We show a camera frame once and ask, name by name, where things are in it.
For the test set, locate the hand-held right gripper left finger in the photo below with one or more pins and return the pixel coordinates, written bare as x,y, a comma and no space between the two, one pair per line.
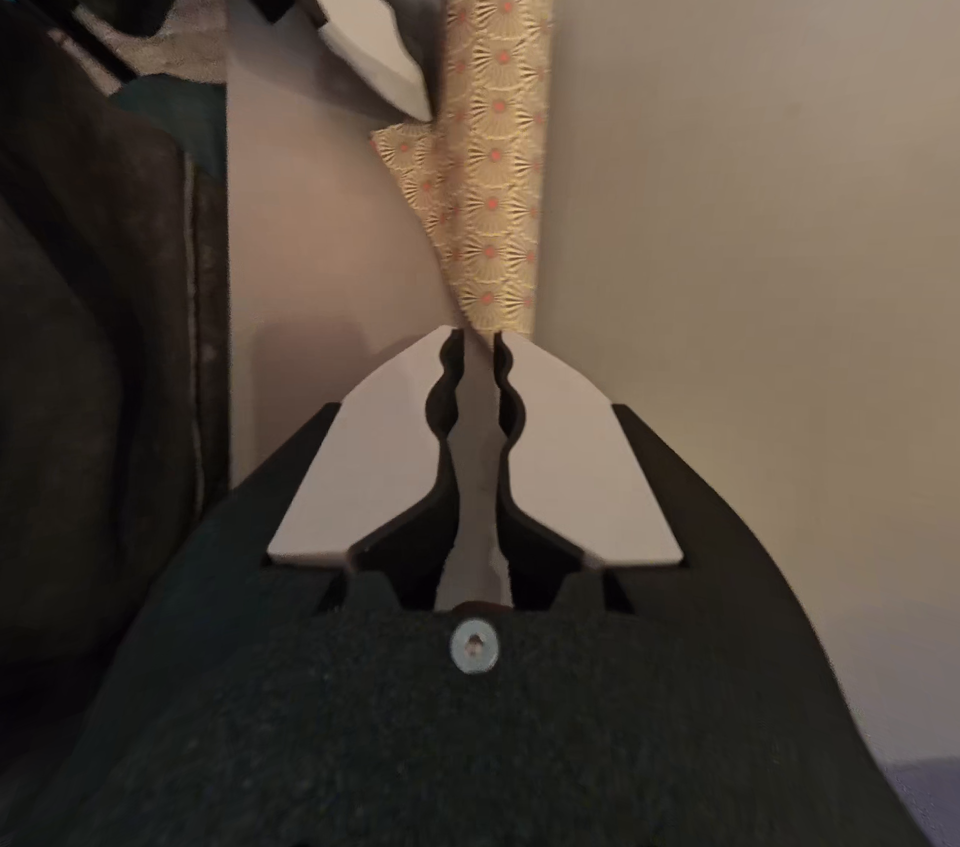
360,479

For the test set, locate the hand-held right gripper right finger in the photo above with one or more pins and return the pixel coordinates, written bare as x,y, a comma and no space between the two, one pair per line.
585,479

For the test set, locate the pink patterned origami paper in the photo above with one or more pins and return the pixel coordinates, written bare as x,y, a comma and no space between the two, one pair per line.
495,112

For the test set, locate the dark upholstered seat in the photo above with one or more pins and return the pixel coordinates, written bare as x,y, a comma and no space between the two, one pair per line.
75,337

